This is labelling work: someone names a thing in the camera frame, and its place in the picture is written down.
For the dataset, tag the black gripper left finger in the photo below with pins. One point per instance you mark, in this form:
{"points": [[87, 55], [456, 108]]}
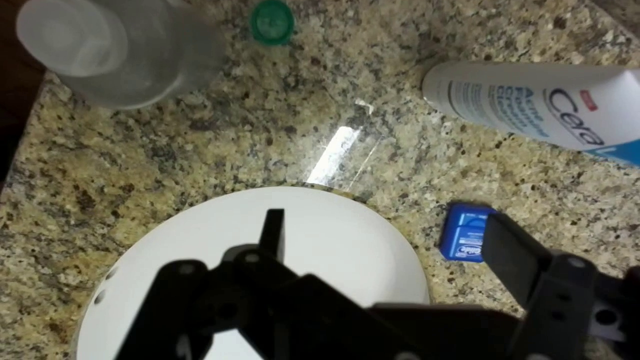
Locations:
{"points": [[267, 313]]}

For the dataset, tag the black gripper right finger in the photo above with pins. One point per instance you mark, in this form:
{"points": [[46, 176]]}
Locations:
{"points": [[567, 313]]}

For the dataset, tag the blue dental floss box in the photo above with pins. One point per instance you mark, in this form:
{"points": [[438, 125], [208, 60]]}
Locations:
{"points": [[466, 233]]}

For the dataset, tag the white oval sink basin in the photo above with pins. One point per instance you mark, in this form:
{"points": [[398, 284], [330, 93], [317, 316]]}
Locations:
{"points": [[332, 253]]}

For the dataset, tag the white CeraVe lotion bottle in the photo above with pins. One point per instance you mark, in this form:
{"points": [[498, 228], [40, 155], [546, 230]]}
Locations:
{"points": [[533, 107]]}

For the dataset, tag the green round cap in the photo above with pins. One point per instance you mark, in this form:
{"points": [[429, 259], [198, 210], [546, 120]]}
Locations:
{"points": [[272, 21]]}

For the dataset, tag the clear bottle white cap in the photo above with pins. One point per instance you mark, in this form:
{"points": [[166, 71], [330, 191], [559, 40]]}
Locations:
{"points": [[120, 53]]}

